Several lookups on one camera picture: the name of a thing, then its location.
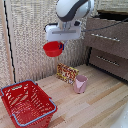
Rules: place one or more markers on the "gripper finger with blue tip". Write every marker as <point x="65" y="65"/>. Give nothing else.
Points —
<point x="62" y="45"/>

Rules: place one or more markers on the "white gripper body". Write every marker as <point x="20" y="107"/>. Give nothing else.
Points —
<point x="63" y="32"/>

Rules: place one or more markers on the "orange-red plastic bowl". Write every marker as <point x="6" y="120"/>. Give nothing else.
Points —
<point x="52" y="49"/>

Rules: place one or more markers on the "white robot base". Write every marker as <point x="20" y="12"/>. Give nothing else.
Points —
<point x="123" y="121"/>

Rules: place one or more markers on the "brown drawer cabinet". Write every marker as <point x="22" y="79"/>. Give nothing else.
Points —
<point x="108" y="50"/>

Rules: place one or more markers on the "yellow red snack box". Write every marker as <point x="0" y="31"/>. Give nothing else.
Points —
<point x="67" y="73"/>

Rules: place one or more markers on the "beige woven folding screen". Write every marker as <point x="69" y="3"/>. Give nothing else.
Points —
<point x="30" y="43"/>

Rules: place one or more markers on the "pink cup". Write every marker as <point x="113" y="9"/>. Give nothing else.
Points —
<point x="80" y="84"/>

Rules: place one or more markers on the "red plastic shopping basket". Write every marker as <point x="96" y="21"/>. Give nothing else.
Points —
<point x="28" y="105"/>

